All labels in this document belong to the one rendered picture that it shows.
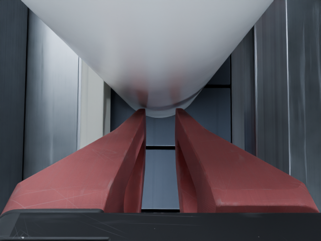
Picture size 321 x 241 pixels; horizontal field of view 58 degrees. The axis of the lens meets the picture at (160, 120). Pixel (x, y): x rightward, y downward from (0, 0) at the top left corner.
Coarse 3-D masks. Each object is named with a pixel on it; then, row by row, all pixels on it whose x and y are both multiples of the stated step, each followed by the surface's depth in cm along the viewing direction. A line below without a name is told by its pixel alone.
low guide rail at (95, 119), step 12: (84, 72) 15; (84, 84) 15; (96, 84) 15; (84, 96) 15; (96, 96) 15; (108, 96) 16; (84, 108) 14; (96, 108) 14; (108, 108) 16; (84, 120) 14; (96, 120) 14; (108, 120) 16; (84, 132) 14; (96, 132) 14; (108, 132) 16; (84, 144) 14
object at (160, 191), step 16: (224, 64) 18; (224, 80) 18; (112, 96) 18; (208, 96) 18; (224, 96) 18; (112, 112) 18; (128, 112) 18; (192, 112) 18; (208, 112) 18; (224, 112) 18; (112, 128) 18; (160, 128) 18; (208, 128) 18; (224, 128) 18; (160, 144) 18; (160, 160) 18; (144, 176) 18; (160, 176) 18; (176, 176) 18; (144, 192) 18; (160, 192) 18; (176, 192) 18; (144, 208) 18; (160, 208) 18; (176, 208) 18
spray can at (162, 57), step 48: (48, 0) 3; (96, 0) 3; (144, 0) 3; (192, 0) 3; (240, 0) 3; (96, 48) 4; (144, 48) 4; (192, 48) 4; (144, 96) 9; (192, 96) 11
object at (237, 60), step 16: (240, 48) 18; (80, 64) 18; (240, 64) 18; (80, 80) 18; (240, 80) 18; (80, 96) 18; (240, 96) 18; (80, 112) 18; (240, 112) 18; (240, 128) 18; (240, 144) 18
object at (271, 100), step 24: (264, 24) 10; (264, 48) 10; (264, 72) 10; (264, 96) 10; (288, 96) 10; (264, 120) 10; (288, 120) 10; (264, 144) 10; (288, 144) 10; (288, 168) 10
